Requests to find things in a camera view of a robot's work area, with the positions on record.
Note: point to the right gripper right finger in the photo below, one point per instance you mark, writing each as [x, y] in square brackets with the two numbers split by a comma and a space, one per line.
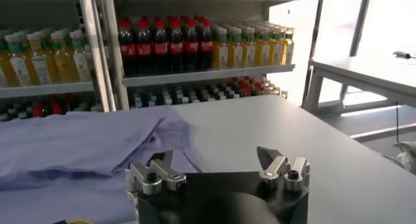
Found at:
[276, 167]

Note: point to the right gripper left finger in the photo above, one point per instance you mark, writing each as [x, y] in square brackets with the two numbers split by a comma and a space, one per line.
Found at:
[162, 171]

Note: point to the purple T-shirt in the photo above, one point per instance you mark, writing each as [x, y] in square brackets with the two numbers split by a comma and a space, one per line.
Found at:
[65, 141]

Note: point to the grey metal shelf unit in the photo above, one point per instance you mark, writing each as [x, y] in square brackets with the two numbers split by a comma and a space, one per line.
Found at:
[45, 89]
[195, 76]

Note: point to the orange yellow juice bottle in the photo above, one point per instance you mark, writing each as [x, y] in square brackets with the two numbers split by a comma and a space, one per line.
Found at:
[262, 49]
[221, 51]
[249, 50]
[235, 51]
[288, 47]
[276, 48]

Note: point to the cola bottle red cap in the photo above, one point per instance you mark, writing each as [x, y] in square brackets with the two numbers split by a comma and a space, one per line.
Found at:
[205, 46]
[160, 48]
[191, 46]
[176, 47]
[37, 110]
[57, 108]
[144, 49]
[127, 50]

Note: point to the grey white crumpled garment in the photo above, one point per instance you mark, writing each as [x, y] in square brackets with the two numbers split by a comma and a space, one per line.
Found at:
[408, 157]

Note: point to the pale yellow juice bottle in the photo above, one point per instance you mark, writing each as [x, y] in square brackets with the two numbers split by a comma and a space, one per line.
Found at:
[63, 63]
[39, 64]
[16, 66]
[80, 61]

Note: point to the grey metal frame table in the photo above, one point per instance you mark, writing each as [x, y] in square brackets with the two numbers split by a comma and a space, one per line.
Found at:
[357, 72]

